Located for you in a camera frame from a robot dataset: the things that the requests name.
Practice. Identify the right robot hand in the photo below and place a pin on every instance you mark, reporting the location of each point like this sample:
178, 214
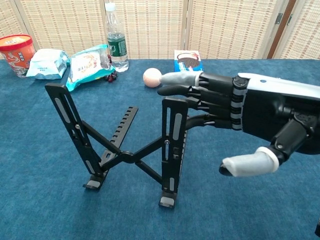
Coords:
262, 110

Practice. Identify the black folding laptop stand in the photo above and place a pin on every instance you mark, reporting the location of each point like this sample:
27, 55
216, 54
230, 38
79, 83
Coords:
126, 157

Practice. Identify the blue cookie box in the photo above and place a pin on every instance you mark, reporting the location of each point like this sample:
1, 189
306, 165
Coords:
187, 61

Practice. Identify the bamboo folding screen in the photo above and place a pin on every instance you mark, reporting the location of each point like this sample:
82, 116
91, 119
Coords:
225, 25

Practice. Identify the peach coloured ball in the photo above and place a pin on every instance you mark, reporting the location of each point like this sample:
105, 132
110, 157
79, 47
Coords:
150, 77

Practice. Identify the clear water bottle green label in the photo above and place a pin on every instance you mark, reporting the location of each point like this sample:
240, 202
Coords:
116, 47

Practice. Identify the teal white shrimp snack bag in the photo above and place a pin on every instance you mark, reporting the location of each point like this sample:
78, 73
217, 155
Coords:
85, 65

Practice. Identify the light blue tissue pack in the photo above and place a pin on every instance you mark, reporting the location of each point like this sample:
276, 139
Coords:
46, 63

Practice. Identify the blue felt table mat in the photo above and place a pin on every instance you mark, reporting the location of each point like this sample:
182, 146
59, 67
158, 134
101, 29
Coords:
50, 200

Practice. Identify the red instant noodle cup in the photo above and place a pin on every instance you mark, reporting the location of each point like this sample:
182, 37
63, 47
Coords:
17, 55

